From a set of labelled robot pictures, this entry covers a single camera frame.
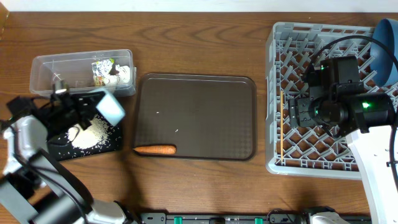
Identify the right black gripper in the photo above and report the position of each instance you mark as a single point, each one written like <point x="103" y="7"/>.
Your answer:
<point x="299" y="112"/>

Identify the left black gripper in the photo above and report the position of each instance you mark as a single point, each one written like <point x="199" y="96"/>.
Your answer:
<point x="79" y="102"/>

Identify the long wooden chopstick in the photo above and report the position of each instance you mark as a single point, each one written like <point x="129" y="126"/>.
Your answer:
<point x="281" y="107"/>

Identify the light blue bowl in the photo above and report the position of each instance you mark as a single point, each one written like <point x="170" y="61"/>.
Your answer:
<point x="109" y="107"/>

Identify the yellow green snack wrapper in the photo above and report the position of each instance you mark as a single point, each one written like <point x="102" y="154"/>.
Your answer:
<point x="101" y="71"/>

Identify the white napkin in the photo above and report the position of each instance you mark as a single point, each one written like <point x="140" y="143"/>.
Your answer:
<point x="118" y="75"/>

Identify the large blue plate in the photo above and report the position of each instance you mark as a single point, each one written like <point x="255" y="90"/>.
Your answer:
<point x="386" y="33"/>

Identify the orange carrot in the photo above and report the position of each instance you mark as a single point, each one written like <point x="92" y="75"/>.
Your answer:
<point x="160" y="149"/>

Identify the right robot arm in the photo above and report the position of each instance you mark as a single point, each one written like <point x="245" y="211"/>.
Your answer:
<point x="338" y="102"/>

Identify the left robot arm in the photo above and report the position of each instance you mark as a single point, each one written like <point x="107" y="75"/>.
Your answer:
<point x="35" y="187"/>

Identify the grey dishwasher rack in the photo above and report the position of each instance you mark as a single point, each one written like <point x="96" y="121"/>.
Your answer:
<point x="310" y="151"/>

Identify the black plastic bin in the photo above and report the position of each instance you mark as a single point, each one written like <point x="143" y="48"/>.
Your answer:
<point x="62" y="150"/>

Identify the white rice pile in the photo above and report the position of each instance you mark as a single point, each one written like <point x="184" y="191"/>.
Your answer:
<point x="94" y="136"/>

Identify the clear plastic bin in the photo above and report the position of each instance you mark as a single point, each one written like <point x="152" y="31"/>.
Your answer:
<point x="76" y="70"/>

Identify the dark brown serving tray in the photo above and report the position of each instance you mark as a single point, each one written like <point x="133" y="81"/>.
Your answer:
<point x="203" y="116"/>

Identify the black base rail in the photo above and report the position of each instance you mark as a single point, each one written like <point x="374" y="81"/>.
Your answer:
<point x="307" y="216"/>

